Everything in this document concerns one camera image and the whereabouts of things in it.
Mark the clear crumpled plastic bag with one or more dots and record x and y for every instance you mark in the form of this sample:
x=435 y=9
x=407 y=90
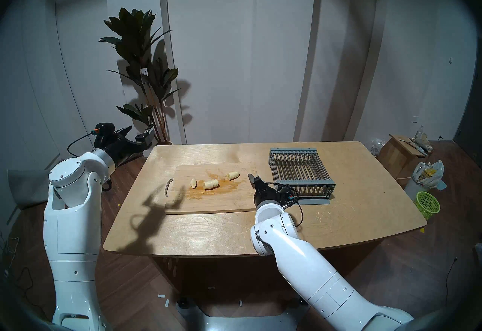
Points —
x=377 y=145

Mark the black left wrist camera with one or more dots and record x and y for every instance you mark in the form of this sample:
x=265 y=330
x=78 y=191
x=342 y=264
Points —
x=104 y=130

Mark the blue plastic sheet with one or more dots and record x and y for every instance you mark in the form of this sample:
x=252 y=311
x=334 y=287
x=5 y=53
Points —
x=442 y=184

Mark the grey metal-rod dish rack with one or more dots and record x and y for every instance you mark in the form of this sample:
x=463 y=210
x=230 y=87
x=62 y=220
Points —
x=305 y=182

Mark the tall dark-leaved potted plant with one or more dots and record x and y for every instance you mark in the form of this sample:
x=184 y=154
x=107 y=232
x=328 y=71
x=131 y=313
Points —
x=131 y=32

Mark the white plastic bag yellow contents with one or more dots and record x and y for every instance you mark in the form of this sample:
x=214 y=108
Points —
x=427 y=174

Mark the cut banana piece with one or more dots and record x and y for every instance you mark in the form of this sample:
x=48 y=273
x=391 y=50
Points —
x=232 y=175
x=193 y=183
x=215 y=183

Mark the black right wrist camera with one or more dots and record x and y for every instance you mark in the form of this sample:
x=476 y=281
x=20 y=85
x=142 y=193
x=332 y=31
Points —
x=288 y=196

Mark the tan paper bag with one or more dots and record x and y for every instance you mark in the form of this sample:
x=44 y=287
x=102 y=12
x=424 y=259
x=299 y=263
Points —
x=423 y=144

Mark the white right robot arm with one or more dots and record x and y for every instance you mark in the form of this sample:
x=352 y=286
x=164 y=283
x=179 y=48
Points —
x=308 y=270

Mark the white plant tag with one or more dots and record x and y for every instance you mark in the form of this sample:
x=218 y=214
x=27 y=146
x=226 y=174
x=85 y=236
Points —
x=144 y=74

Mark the green plastic basket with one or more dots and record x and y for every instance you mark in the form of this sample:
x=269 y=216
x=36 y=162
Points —
x=427 y=206

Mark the bamboo cutting board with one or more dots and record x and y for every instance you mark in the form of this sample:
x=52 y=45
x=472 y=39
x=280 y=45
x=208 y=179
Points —
x=211 y=202

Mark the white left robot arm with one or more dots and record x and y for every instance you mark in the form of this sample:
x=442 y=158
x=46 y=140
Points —
x=71 y=221

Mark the white bucket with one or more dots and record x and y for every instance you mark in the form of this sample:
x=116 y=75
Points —
x=412 y=191

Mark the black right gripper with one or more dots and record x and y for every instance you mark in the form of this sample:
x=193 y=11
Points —
x=267 y=196

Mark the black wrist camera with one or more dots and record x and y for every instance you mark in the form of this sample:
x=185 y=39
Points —
x=288 y=196
x=104 y=130

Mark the clear plastic bottle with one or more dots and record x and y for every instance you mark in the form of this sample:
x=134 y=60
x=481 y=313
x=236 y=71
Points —
x=420 y=132

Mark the peeled pale banana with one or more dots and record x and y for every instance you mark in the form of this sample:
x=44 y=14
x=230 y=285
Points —
x=207 y=185

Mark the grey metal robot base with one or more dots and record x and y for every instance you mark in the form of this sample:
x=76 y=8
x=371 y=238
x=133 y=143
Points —
x=233 y=324

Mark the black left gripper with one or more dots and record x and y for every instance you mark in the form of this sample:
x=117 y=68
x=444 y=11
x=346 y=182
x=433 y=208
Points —
x=118 y=147

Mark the cardboard box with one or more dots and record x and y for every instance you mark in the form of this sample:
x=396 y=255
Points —
x=395 y=157

